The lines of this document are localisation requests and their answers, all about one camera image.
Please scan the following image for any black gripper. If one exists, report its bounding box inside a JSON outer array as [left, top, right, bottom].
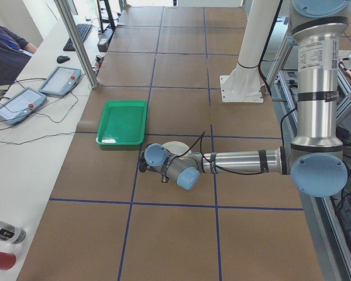
[[139, 158, 148, 173]]

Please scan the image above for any white round plate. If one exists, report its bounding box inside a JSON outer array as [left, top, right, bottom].
[[163, 141, 191, 156]]

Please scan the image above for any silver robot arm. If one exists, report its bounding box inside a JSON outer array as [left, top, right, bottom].
[[139, 1, 349, 197]]

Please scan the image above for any green plastic tray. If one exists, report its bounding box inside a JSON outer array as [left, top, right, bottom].
[[96, 100, 148, 149]]

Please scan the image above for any far teach pendant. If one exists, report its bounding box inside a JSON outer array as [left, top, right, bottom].
[[38, 66, 81, 97]]

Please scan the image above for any teach pendant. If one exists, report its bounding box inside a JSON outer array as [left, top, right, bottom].
[[38, 66, 81, 97], [0, 87, 47, 125]]

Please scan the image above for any black computer mouse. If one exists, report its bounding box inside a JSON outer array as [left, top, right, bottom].
[[56, 55, 70, 64]]

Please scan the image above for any near teach pendant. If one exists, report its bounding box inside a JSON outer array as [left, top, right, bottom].
[[0, 87, 47, 125]]

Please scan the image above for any black keyboard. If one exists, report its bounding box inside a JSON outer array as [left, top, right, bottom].
[[63, 23, 93, 52]]

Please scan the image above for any red bottle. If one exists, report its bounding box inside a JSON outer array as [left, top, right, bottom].
[[0, 252, 16, 270]]

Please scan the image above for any person in dark shirt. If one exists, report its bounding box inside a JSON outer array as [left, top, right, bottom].
[[0, 26, 37, 86]]

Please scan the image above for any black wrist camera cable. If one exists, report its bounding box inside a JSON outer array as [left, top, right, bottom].
[[178, 131, 270, 176]]

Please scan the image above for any white camera pole stand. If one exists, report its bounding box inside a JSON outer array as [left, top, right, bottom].
[[220, 0, 282, 103]]

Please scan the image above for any aluminium frame post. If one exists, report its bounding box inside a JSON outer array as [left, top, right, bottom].
[[54, 0, 98, 89]]

